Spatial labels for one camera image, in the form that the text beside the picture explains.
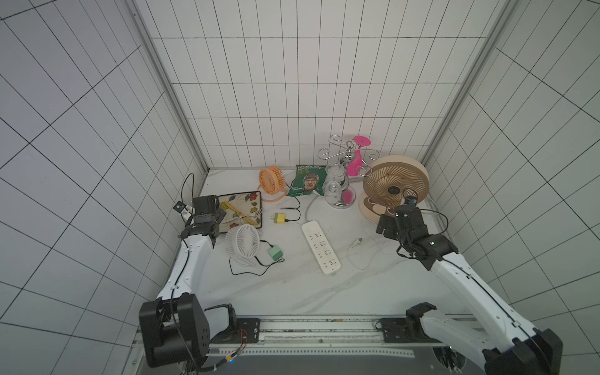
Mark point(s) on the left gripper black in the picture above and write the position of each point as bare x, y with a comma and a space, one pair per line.
219, 215

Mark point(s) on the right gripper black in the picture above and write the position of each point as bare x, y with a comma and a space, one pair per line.
391, 225

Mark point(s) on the yellow plug adapter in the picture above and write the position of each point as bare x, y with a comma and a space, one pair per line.
279, 217

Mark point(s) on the white power strip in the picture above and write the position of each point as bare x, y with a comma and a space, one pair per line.
321, 248

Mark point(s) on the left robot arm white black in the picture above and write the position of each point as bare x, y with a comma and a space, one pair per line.
174, 326

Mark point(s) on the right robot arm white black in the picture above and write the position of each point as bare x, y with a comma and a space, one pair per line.
509, 343

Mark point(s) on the white desk fan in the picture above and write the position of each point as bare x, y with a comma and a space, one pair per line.
243, 243

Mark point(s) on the beige bear desk fan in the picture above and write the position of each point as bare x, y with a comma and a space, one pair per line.
390, 182

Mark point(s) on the orange small fan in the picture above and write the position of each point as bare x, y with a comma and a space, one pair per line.
271, 180

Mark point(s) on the decorated square plate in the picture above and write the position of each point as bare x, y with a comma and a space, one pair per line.
240, 209

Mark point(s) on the silver glass holder stand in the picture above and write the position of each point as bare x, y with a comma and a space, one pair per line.
337, 190

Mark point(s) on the green snack bag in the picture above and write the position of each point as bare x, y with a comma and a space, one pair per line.
309, 179

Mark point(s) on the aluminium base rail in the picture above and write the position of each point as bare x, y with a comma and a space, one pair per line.
226, 329

